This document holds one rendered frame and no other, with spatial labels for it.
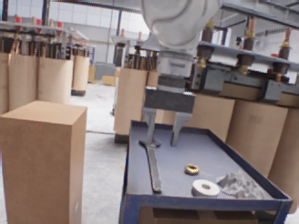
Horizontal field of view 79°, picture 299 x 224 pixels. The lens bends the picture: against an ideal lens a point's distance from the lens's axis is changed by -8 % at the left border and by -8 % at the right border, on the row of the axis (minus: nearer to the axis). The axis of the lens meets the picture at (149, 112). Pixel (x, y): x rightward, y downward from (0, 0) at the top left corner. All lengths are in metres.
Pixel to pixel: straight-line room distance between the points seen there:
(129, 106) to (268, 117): 1.86
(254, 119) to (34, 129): 1.25
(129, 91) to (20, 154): 2.00
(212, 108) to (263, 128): 0.41
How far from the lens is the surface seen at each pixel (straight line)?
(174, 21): 0.31
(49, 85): 2.90
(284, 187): 1.85
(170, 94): 0.50
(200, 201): 0.51
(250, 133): 1.43
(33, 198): 1.06
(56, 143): 0.88
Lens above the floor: 1.18
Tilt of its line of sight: 12 degrees down
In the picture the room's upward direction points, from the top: 9 degrees clockwise
